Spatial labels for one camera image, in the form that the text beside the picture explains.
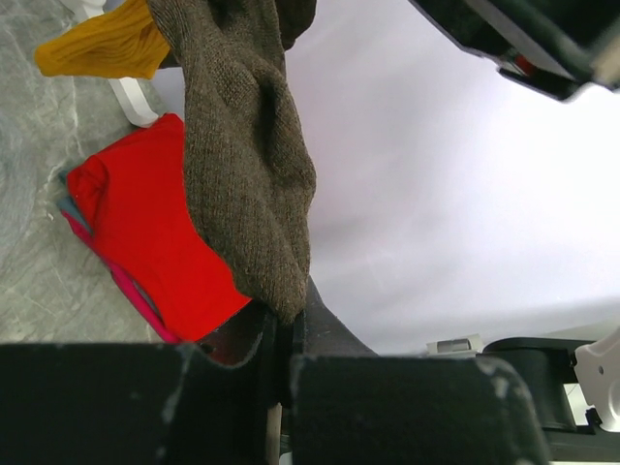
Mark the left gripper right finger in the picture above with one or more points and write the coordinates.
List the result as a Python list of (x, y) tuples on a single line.
[(351, 406)]

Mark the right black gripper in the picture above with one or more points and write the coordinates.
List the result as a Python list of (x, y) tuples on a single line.
[(551, 47)]

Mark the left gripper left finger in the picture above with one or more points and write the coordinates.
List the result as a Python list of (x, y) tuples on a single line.
[(139, 403)]

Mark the brown knit sock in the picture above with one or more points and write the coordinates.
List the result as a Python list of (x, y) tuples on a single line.
[(248, 178)]

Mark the red folded cloth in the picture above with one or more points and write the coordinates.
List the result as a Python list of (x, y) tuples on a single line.
[(132, 198)]

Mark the white clothes rack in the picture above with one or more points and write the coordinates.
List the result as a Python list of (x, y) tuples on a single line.
[(127, 90)]

